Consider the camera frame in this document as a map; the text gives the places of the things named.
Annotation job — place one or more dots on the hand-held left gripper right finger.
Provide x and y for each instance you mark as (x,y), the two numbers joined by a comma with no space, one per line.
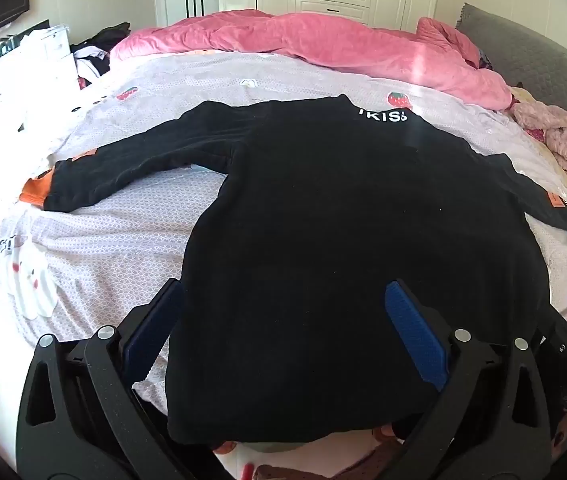
(416,336)

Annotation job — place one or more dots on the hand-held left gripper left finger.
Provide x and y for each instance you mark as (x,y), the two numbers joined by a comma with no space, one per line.
(148,331)

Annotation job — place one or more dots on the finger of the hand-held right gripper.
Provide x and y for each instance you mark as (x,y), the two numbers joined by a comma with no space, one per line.
(563,336)

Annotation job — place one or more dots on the black sweater with orange cuffs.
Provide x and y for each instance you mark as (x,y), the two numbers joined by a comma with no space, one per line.
(338,235)

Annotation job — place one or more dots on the pile of dark clothes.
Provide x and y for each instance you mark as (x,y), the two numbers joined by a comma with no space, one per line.
(98,50)

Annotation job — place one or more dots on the lilac strawberry print bed sheet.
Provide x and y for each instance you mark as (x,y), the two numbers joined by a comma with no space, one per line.
(113,240)

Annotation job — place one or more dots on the pink fluffy garment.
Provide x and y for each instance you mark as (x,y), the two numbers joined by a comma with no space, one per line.
(563,135)

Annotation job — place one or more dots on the grey quilted headboard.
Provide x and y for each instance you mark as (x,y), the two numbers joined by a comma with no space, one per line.
(538,60)

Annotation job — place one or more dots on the white desk with drawers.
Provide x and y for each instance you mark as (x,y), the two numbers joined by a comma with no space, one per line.
(38,70)

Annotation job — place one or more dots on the pink quilt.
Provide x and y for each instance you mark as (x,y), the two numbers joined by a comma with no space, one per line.
(313,40)

